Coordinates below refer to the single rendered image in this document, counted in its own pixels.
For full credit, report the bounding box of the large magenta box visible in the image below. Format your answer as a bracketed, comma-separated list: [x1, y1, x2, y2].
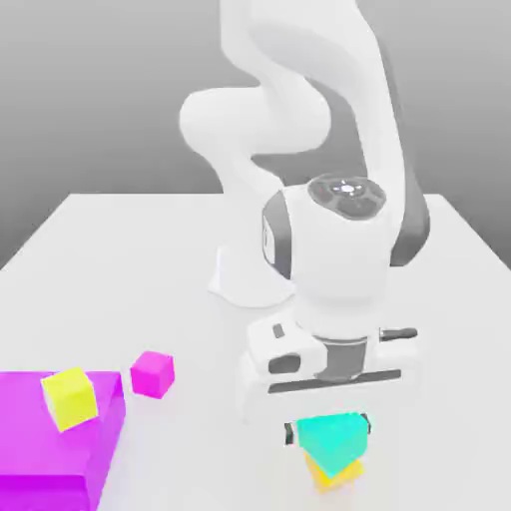
[0, 370, 128, 511]

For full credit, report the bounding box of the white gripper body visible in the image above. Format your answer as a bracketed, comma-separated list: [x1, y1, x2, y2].
[238, 337, 423, 425]

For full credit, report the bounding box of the small orange cube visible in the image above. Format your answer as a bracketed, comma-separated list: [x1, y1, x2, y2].
[302, 450, 367, 496]

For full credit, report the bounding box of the small cyan cube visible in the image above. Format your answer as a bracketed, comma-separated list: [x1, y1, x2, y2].
[294, 412, 369, 481]

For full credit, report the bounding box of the small yellow cube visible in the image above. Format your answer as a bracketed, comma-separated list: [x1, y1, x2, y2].
[40, 366, 100, 433]

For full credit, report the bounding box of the small magenta cube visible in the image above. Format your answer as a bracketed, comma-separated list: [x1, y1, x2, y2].
[130, 350, 176, 400]

